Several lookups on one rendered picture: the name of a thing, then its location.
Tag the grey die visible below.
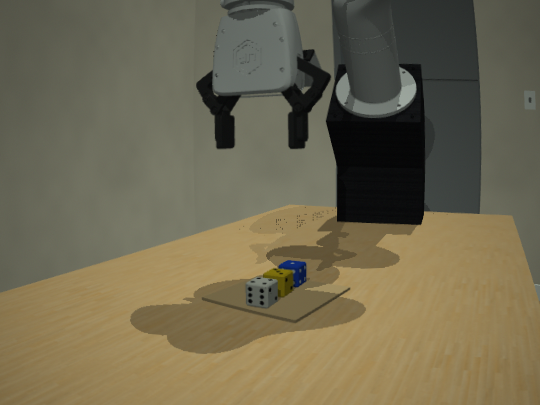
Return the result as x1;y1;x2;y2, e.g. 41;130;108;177
245;277;278;309

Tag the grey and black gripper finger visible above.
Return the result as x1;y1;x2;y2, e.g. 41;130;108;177
196;70;241;149
281;56;331;149

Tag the blue die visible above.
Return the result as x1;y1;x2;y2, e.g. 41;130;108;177
278;260;306;288

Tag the yellow die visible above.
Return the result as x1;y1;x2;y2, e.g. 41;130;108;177
263;268;293;297

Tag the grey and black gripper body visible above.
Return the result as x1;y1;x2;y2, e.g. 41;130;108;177
212;4;305;98

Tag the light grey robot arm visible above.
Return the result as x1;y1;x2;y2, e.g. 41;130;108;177
220;0;417;118

